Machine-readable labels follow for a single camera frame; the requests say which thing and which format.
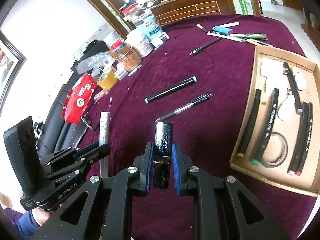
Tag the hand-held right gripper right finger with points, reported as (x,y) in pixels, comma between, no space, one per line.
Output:
(177,170)

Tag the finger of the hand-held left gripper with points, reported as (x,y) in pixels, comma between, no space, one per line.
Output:
(95,153)
(57,156)

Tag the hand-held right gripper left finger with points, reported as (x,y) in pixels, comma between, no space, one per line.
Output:
(149,170)

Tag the white printed tube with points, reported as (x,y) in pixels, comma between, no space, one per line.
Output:
(104,130)

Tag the black glossy lighter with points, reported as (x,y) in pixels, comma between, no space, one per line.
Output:
(163,140)

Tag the black marker white caps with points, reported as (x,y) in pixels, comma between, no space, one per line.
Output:
(251,120)

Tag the black marker green cap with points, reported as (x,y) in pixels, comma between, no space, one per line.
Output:
(268,125)

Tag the cardboard box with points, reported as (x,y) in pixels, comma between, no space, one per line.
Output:
(247,80)

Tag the white oval object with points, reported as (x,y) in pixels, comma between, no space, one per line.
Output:
(286,110)
(299,78)

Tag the black marker pink caps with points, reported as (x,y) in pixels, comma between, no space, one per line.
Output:
(298,142)

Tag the black marker red cap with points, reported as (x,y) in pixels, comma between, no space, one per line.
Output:
(308,135)

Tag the white square power adapter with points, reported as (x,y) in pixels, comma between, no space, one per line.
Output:
(271,67)

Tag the black marker grey cap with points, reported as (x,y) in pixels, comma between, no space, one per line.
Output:
(292,87)

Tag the person's left forearm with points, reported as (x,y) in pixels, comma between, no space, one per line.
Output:
(25,222)

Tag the eyeglasses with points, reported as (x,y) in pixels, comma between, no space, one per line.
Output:
(87,121)

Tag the black leather sofa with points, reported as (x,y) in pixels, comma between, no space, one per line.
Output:
(55,120)

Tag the red shopping bag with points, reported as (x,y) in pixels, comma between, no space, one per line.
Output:
(80,97)

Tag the black pen silver clip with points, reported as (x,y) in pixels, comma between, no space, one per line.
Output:
(180,110)

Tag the yellow tape roll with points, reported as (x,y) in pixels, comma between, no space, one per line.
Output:
(107,78)

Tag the black marker mint caps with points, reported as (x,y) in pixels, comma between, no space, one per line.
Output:
(172,88)

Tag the clear plastic bag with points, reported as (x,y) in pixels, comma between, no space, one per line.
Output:
(92,63)

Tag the framed picture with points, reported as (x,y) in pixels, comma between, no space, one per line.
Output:
(7,62)

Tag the red lid jar orange label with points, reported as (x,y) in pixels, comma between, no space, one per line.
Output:
(127,57)

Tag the maroon velvet tablecloth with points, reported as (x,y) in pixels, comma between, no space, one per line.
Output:
(225,80)

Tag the black cloth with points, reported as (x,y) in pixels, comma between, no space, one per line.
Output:
(96,46)

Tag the glass jar pale lid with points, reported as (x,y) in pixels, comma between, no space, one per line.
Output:
(113,38)

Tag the white plastic jar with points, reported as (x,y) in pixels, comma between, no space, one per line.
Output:
(140,42)

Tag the long black pen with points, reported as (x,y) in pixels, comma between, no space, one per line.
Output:
(206,46)

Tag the small blue white box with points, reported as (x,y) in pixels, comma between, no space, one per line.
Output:
(160,40)

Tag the blue label plastic jar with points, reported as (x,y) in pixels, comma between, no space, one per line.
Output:
(150,28)

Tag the slim white pen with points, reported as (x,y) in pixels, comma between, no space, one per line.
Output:
(225,36)

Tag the gold tipped black pen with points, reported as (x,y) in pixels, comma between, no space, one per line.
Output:
(201,28)

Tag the large red lid jar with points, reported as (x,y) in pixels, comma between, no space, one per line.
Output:
(136,13)

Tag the blue rectangular block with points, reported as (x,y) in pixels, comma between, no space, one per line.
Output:
(224,31)

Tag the yellow pencil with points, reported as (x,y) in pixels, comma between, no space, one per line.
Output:
(253,42)

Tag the white plastic stick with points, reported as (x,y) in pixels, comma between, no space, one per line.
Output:
(226,25)

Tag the brick pattern wooden cabinet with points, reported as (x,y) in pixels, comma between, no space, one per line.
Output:
(190,7)

